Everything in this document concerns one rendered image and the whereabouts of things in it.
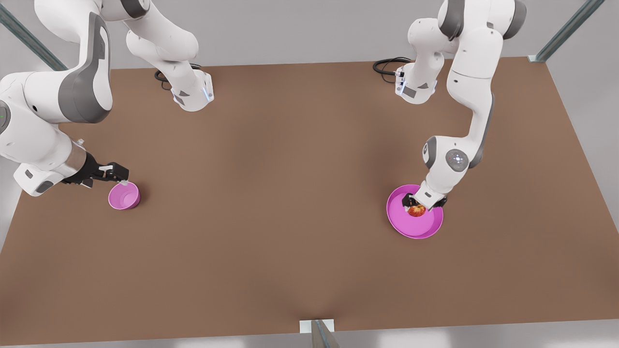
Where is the pink plate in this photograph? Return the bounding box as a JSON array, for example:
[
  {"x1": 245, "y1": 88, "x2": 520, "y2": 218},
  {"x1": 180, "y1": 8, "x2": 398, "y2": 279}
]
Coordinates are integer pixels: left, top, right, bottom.
[{"x1": 386, "y1": 184, "x2": 444, "y2": 240}]

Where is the black cable loop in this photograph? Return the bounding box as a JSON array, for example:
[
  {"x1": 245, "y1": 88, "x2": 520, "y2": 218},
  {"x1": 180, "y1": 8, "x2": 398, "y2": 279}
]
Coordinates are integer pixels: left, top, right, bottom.
[
  {"x1": 154, "y1": 63, "x2": 203, "y2": 91},
  {"x1": 373, "y1": 57, "x2": 414, "y2": 84}
]

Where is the pink bowl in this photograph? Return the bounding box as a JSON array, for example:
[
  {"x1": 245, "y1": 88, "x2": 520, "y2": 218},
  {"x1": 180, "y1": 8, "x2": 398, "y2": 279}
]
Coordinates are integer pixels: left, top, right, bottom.
[{"x1": 108, "y1": 182, "x2": 141, "y2": 211}]

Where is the silver frame post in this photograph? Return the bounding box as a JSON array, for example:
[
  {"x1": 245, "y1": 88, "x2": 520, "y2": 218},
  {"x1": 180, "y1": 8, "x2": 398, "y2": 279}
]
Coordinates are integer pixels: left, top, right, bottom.
[
  {"x1": 528, "y1": 0, "x2": 606, "y2": 64},
  {"x1": 0, "y1": 4, "x2": 68, "y2": 72},
  {"x1": 299, "y1": 319, "x2": 340, "y2": 348}
]

